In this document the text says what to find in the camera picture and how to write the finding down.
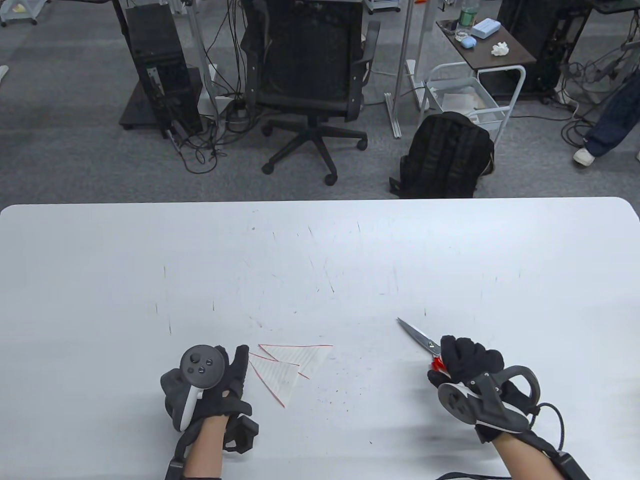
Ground white cart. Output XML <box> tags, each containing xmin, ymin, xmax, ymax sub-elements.
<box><xmin>0</xmin><ymin>0</ymin><xmax>51</xmax><ymax>27</ymax></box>

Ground white lined paper red line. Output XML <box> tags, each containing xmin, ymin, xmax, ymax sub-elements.
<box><xmin>248</xmin><ymin>352</ymin><xmax>300</xmax><ymax>408</ymax></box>
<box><xmin>258</xmin><ymin>343</ymin><xmax>334</xmax><ymax>379</ymax></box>

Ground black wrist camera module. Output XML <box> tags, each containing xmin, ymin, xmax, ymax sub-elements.
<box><xmin>552</xmin><ymin>450</ymin><xmax>593</xmax><ymax>480</ymax></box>
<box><xmin>222</xmin><ymin>415</ymin><xmax>260</xmax><ymax>455</ymax></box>

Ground grey metal stand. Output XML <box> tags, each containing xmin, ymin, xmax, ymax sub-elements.
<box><xmin>597</xmin><ymin>40</ymin><xmax>640</xmax><ymax>101</ymax></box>

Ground black computer tower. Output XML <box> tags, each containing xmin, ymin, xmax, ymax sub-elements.
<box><xmin>124</xmin><ymin>4</ymin><xmax>205</xmax><ymax>140</ymax></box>

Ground black desk frame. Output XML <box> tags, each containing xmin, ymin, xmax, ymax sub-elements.
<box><xmin>111</xmin><ymin>0</ymin><xmax>161</xmax><ymax>132</ymax></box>

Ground white metal stand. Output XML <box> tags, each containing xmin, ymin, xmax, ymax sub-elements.
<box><xmin>186</xmin><ymin>0</ymin><xmax>234</xmax><ymax>121</ymax></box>
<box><xmin>384</xmin><ymin>0</ymin><xmax>432</xmax><ymax>140</ymax></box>

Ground black office chair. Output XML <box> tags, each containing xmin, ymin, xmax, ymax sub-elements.
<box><xmin>240</xmin><ymin>0</ymin><xmax>382</xmax><ymax>187</ymax></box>

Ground black cable bundle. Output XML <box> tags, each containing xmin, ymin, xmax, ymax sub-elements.
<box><xmin>167</xmin><ymin>112</ymin><xmax>246</xmax><ymax>175</ymax></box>

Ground black equipment rack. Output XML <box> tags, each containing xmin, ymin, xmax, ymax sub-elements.
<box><xmin>497</xmin><ymin>0</ymin><xmax>593</xmax><ymax>101</ymax></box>

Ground red and yellow handled scissors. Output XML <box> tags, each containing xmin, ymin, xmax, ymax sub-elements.
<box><xmin>397</xmin><ymin>317</ymin><xmax>447</xmax><ymax>373</ymax></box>

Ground person's left hand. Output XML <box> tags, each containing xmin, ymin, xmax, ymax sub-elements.
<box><xmin>192</xmin><ymin>344</ymin><xmax>253</xmax><ymax>425</ymax></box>

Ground black coiled cable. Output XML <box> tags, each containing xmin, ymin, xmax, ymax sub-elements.
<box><xmin>561</xmin><ymin>117</ymin><xmax>601</xmax><ymax>150</ymax></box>

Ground person's right hand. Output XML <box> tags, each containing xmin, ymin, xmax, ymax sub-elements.
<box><xmin>427</xmin><ymin>335</ymin><xmax>531</xmax><ymax>445</ymax></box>

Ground person's left forearm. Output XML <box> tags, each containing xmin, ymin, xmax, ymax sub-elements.
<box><xmin>185</xmin><ymin>415</ymin><xmax>228</xmax><ymax>478</ymax></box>

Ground person's right forearm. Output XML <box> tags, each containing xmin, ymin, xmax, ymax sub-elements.
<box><xmin>492</xmin><ymin>431</ymin><xmax>561</xmax><ymax>480</ymax></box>

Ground brown top white side table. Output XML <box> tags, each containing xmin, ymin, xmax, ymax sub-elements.
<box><xmin>417</xmin><ymin>19</ymin><xmax>537</xmax><ymax>146</ymax></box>

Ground black backpack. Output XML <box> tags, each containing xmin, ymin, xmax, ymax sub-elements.
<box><xmin>389</xmin><ymin>112</ymin><xmax>496</xmax><ymax>200</ymax></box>

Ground light blue box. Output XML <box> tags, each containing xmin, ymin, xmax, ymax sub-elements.
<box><xmin>471</xmin><ymin>18</ymin><xmax>502</xmax><ymax>40</ymax></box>

